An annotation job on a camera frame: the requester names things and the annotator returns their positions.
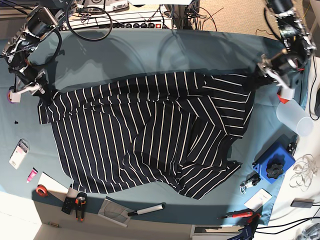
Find white small booklet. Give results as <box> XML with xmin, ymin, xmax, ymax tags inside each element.
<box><xmin>244</xmin><ymin>188</ymin><xmax>272</xmax><ymax>212</ymax></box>

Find black power strip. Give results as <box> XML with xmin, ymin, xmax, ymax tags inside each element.
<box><xmin>112</xmin><ymin>22</ymin><xmax>170</xmax><ymax>29</ymax></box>

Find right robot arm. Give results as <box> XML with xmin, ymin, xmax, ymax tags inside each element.
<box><xmin>0</xmin><ymin>5</ymin><xmax>62</xmax><ymax>105</ymax></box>

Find silver carabiner pulley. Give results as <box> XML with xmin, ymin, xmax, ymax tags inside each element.
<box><xmin>239</xmin><ymin>173</ymin><xmax>261</xmax><ymax>195</ymax></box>

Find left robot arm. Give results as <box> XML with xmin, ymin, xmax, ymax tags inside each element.
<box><xmin>256</xmin><ymin>0</ymin><xmax>317</xmax><ymax>101</ymax></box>

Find white paper sheet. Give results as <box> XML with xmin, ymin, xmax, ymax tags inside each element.
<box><xmin>38</xmin><ymin>172</ymin><xmax>69</xmax><ymax>195</ymax></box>

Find grey flat device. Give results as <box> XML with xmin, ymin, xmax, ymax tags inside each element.
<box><xmin>290</xmin><ymin>199</ymin><xmax>314</xmax><ymax>209</ymax></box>

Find white cable ties bundle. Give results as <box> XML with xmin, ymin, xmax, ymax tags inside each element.
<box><xmin>289</xmin><ymin>153</ymin><xmax>320</xmax><ymax>192</ymax></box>

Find purple tape roll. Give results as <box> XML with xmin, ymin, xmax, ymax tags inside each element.
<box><xmin>6</xmin><ymin>92</ymin><xmax>12</xmax><ymax>104</ymax></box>

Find white packaged card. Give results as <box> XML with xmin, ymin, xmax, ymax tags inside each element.
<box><xmin>9</xmin><ymin>139</ymin><xmax>30</xmax><ymax>170</ymax></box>

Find orange tape roll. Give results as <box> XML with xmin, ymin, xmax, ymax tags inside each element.
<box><xmin>35</xmin><ymin>184</ymin><xmax>49</xmax><ymax>198</ymax></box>

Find red black screwdriver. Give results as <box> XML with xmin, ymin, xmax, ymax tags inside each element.
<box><xmin>218</xmin><ymin>211</ymin><xmax>254</xmax><ymax>219</ymax></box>

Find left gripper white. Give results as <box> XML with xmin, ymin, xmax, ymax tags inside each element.
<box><xmin>257</xmin><ymin>53</ymin><xmax>294</xmax><ymax>99</ymax></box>

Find orange black pliers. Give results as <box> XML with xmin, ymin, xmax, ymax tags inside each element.
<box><xmin>75</xmin><ymin>192</ymin><xmax>87</xmax><ymax>222</ymax></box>

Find black perforated plate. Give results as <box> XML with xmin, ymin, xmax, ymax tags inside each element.
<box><xmin>61</xmin><ymin>187</ymin><xmax>79</xmax><ymax>215</ymax></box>

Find blue box with knob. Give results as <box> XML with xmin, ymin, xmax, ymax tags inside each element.
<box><xmin>252</xmin><ymin>142</ymin><xmax>296</xmax><ymax>184</ymax></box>

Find navy white striped t-shirt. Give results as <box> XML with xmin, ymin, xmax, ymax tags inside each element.
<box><xmin>38</xmin><ymin>71</ymin><xmax>258</xmax><ymax>200</ymax></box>

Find pink tube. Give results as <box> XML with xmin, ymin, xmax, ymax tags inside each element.
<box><xmin>26</xmin><ymin>168</ymin><xmax>38</xmax><ymax>183</ymax></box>

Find teal table cloth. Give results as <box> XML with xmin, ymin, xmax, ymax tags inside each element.
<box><xmin>0</xmin><ymin>29</ymin><xmax>312</xmax><ymax>227</ymax></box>

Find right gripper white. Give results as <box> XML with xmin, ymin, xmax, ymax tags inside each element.
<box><xmin>9</xmin><ymin>69</ymin><xmax>48</xmax><ymax>103</ymax></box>

